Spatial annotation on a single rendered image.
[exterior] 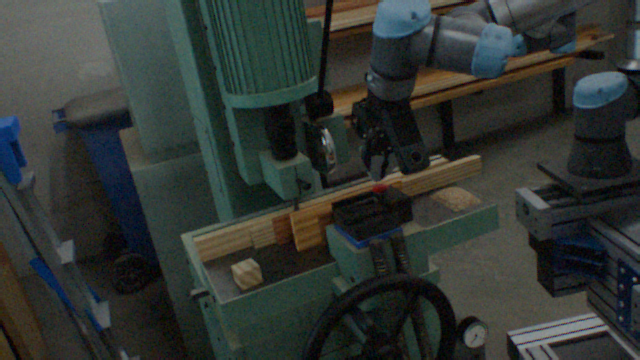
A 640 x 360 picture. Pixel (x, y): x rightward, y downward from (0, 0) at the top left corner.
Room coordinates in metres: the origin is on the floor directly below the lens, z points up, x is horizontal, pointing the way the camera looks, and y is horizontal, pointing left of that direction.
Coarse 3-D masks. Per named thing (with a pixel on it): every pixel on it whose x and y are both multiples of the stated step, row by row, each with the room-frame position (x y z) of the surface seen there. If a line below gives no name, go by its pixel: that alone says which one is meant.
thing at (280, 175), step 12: (264, 156) 1.13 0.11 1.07; (300, 156) 1.09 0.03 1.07; (264, 168) 1.14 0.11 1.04; (276, 168) 1.05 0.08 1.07; (288, 168) 1.04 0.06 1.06; (300, 168) 1.05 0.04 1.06; (276, 180) 1.06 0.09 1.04; (288, 180) 1.04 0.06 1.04; (312, 180) 1.06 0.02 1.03; (276, 192) 1.08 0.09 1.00; (288, 192) 1.04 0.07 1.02; (300, 192) 1.05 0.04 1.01
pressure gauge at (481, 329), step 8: (464, 320) 0.98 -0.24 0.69; (472, 320) 0.97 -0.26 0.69; (480, 320) 0.98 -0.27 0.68; (464, 328) 0.96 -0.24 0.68; (472, 328) 0.96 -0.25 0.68; (480, 328) 0.97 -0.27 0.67; (464, 336) 0.95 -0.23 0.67; (472, 336) 0.96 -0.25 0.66; (480, 336) 0.97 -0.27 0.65; (472, 344) 0.96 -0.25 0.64; (480, 344) 0.97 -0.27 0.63
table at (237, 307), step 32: (448, 224) 1.02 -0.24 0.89; (480, 224) 1.05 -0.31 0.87; (224, 256) 1.05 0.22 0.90; (256, 256) 1.02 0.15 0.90; (288, 256) 1.00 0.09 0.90; (320, 256) 0.98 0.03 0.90; (224, 288) 0.92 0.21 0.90; (256, 288) 0.90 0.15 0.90; (288, 288) 0.91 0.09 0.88; (320, 288) 0.93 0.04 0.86; (224, 320) 0.87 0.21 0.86; (256, 320) 0.89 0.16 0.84
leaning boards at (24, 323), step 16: (0, 256) 2.27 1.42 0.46; (0, 272) 2.06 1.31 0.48; (0, 288) 1.97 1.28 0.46; (16, 288) 2.14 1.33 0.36; (0, 304) 1.92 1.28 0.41; (16, 304) 2.06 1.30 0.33; (0, 320) 2.14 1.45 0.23; (16, 320) 1.97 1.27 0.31; (32, 320) 2.15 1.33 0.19; (0, 336) 1.72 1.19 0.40; (16, 336) 1.93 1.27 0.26; (32, 336) 2.05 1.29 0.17; (0, 352) 1.69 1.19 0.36; (16, 352) 2.13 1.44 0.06; (32, 352) 1.96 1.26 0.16
